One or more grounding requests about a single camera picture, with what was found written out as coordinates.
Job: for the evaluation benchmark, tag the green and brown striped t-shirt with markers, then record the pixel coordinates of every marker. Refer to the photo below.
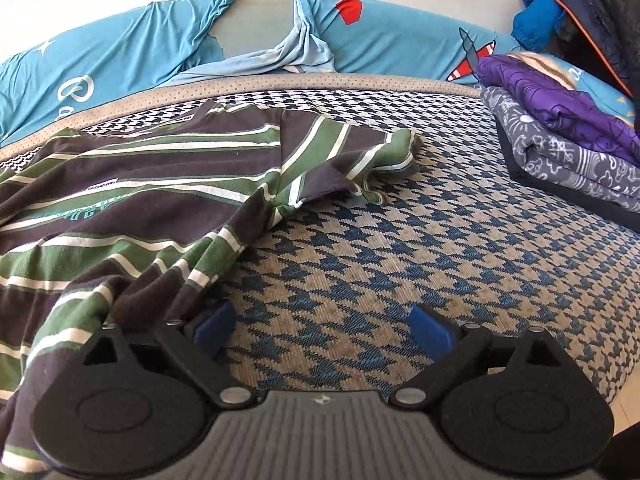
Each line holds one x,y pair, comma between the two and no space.
150,200

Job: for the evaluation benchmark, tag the black folded cloth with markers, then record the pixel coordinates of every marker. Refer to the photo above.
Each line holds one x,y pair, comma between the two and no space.
550,190

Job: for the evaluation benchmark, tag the dark jacket with orange trim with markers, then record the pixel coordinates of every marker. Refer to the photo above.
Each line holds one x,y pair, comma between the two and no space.
595,15

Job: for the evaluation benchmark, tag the cream striped cloth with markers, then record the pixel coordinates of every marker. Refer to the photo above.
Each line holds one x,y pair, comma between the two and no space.
545,65

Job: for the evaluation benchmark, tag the blue houndstooth bed mat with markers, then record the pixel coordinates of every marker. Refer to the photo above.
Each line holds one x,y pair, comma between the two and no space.
400,240

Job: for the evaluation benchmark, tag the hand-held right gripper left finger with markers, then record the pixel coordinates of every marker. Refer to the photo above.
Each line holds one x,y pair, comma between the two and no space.
212,327

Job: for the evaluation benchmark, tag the purple folded blanket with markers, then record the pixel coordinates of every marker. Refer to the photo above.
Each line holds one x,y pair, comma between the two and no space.
560,105

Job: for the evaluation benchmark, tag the light blue cloth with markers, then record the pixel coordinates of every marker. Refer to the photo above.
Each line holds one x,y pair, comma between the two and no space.
300,55

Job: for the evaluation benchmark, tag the grey-green foam cushion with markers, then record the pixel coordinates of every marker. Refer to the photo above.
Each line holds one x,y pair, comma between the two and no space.
255,25

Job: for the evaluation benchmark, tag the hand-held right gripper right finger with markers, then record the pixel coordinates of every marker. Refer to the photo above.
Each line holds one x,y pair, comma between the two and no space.
432,330

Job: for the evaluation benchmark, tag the teal cover with red patch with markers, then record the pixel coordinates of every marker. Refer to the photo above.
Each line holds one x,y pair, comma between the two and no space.
400,40

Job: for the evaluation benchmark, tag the teal pillow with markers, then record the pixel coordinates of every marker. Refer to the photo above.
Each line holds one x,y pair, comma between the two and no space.
600,87

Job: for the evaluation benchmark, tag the grey patterned folded blanket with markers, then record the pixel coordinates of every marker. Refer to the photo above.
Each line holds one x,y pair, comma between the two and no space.
565,160

